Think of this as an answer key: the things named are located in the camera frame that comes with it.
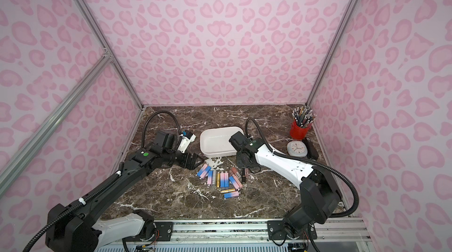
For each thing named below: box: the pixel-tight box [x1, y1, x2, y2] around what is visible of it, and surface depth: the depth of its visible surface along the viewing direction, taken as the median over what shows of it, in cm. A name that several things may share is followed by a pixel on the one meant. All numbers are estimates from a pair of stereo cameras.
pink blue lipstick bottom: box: [223, 190, 240, 199], surface depth 84 cm
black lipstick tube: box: [241, 166, 247, 184], surface depth 89 cm
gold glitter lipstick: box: [215, 171, 221, 189], surface depth 88 cm
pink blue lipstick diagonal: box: [228, 175, 241, 191], surface depth 87 cm
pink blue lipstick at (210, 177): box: [207, 170, 214, 185], surface depth 88 cm
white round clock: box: [286, 140, 308, 158], surface depth 99 cm
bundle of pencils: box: [291, 105, 317, 128], surface depth 94 cm
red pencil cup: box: [289, 120, 312, 141], surface depth 102 cm
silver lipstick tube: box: [212, 169, 217, 185], surface depth 89 cm
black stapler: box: [302, 136, 319, 161], surface depth 97 cm
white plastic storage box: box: [200, 126, 245, 158], surface depth 102 cm
